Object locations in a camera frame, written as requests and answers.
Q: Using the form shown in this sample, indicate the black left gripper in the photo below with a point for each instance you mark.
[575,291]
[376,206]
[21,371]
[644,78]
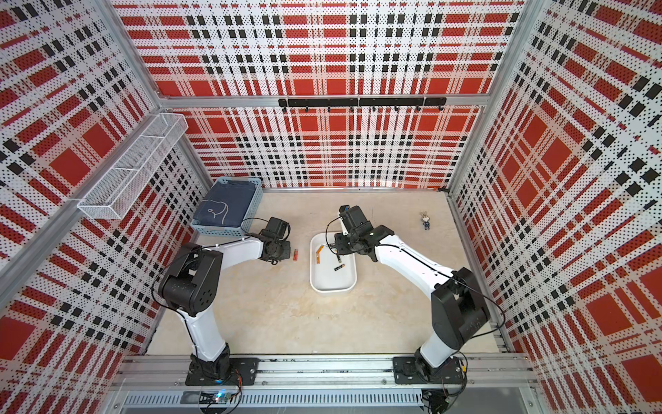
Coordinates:
[286,254]

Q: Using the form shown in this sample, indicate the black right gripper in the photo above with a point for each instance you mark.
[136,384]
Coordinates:
[339,241]

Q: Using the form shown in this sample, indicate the orange battery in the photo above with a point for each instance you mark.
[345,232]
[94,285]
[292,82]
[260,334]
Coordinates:
[319,250]

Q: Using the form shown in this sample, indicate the white oval storage box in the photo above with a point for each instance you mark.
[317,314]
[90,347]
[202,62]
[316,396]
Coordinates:
[323,279]

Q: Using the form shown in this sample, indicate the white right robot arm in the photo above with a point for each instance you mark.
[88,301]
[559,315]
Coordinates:
[459,309]

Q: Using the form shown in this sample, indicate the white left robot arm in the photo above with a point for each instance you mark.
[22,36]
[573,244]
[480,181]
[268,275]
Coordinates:
[190,283]

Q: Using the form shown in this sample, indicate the folded blue denim garment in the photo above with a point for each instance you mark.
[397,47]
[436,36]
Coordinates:
[226,204]

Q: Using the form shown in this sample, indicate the light blue plastic basket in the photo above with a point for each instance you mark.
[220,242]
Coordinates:
[246,223]

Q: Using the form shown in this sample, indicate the green circuit board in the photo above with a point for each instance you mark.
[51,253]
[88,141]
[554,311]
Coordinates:
[219,398]

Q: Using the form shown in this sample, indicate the small rabbit figure keychain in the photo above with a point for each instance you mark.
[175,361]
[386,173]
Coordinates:
[425,220]

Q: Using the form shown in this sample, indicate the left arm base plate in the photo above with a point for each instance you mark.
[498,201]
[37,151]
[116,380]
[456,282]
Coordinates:
[225,371]

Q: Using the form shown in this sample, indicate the black hook rail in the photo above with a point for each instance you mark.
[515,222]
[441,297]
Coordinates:
[329,103]

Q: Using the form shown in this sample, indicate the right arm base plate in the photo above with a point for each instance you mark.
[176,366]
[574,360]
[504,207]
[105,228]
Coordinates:
[414,370]

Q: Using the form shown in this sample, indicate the white wire mesh shelf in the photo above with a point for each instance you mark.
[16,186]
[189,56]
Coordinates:
[119,187]

